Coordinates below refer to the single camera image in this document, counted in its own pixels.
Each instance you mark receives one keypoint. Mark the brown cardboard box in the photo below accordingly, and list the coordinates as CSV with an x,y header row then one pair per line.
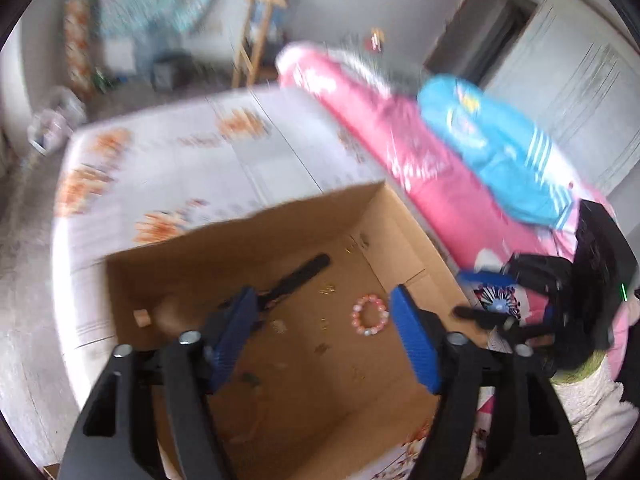
x,y
320,400

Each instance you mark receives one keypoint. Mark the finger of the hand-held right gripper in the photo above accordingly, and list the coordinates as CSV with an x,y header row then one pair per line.
x,y
482,317
485,278

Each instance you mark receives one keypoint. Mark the orange patterned roll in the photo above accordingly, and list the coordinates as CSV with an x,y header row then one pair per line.
x,y
80,45

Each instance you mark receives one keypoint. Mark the small gold hairpin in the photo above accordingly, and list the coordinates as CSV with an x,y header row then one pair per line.
x,y
327,289

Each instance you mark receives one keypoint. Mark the blue plastic water jug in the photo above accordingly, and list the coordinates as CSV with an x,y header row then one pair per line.
x,y
267,10

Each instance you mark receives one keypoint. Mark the small wooden block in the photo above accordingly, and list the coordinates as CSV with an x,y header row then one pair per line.
x,y
142,318

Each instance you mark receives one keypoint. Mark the black hair clip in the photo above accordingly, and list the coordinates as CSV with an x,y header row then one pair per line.
x,y
300,275

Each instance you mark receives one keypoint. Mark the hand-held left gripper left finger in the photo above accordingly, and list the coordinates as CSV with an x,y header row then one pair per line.
x,y
232,340

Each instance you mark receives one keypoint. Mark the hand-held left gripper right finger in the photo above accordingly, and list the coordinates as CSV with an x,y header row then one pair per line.
x,y
415,335

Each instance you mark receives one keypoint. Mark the white wardrobe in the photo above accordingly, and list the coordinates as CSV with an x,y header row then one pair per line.
x,y
575,85

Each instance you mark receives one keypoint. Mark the dark grey bin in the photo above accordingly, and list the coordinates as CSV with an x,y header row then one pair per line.
x,y
170,74

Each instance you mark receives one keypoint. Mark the green fluffy cloth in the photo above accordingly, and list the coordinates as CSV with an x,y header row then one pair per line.
x,y
580,367

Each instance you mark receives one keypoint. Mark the white plastic bag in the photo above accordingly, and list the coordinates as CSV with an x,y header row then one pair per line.
x,y
55,120

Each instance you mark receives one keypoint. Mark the pink floral blanket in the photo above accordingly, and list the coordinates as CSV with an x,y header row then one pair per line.
x,y
400,150

